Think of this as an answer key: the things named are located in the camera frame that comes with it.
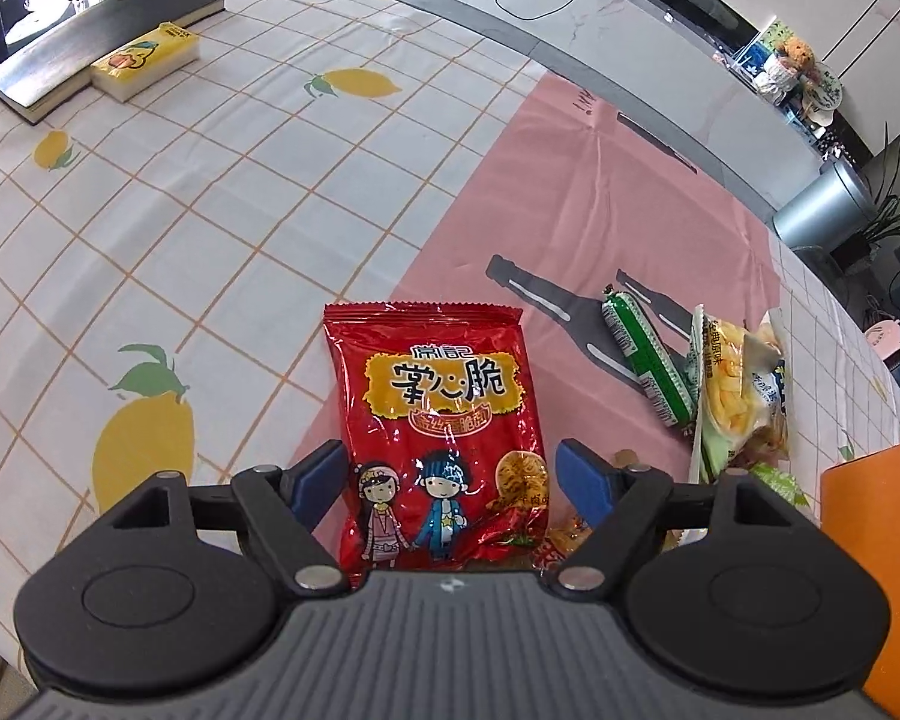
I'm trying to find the green sausage stick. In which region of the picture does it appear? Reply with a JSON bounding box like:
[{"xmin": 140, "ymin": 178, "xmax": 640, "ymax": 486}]
[{"xmin": 601, "ymin": 288, "xmax": 696, "ymax": 429}]

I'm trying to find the yellow potato chips bag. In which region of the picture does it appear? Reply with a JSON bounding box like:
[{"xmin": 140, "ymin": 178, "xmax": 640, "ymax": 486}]
[{"xmin": 688, "ymin": 304, "xmax": 790, "ymax": 484}]

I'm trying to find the green seaweed snack bag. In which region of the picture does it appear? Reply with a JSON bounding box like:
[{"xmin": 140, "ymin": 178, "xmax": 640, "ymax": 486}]
[{"xmin": 749, "ymin": 463, "xmax": 811, "ymax": 511}]

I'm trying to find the red noodle snack bag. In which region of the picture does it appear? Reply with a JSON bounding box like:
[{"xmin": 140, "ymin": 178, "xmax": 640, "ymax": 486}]
[{"xmin": 323, "ymin": 302, "xmax": 549, "ymax": 580}]

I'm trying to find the beige cracker snack bag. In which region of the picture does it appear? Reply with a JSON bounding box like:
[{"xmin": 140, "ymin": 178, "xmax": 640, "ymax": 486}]
[{"xmin": 530, "ymin": 514, "xmax": 683, "ymax": 574}]

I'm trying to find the orange cardboard box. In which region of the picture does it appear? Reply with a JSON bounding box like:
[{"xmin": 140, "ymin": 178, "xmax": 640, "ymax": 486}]
[{"xmin": 820, "ymin": 444, "xmax": 900, "ymax": 718}]

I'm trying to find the lemon print tablecloth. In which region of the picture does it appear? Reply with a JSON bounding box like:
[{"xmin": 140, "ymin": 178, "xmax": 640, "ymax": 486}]
[{"xmin": 0, "ymin": 0, "xmax": 900, "ymax": 667}]

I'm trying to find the pink table runner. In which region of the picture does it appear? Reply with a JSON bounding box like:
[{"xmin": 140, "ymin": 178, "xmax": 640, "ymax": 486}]
[{"xmin": 284, "ymin": 70, "xmax": 785, "ymax": 579}]

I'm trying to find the grey trash can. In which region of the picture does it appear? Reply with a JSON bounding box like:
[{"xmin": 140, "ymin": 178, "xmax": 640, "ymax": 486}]
[{"xmin": 772, "ymin": 158, "xmax": 877, "ymax": 250}]

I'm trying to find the potted green plant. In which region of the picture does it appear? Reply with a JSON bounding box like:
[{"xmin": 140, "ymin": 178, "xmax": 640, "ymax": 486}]
[{"xmin": 863, "ymin": 124, "xmax": 900, "ymax": 252}]

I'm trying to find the yellow tissue pack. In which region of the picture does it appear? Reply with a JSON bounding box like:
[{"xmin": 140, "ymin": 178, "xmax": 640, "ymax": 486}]
[{"xmin": 91, "ymin": 23, "xmax": 199, "ymax": 103}]

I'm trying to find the teddy bear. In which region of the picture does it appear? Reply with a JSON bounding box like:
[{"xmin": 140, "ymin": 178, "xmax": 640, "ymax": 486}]
[{"xmin": 775, "ymin": 34, "xmax": 820, "ymax": 89}]

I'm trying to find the black book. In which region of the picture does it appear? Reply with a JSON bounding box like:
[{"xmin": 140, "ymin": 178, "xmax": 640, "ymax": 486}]
[{"xmin": 0, "ymin": 0, "xmax": 224, "ymax": 125}]

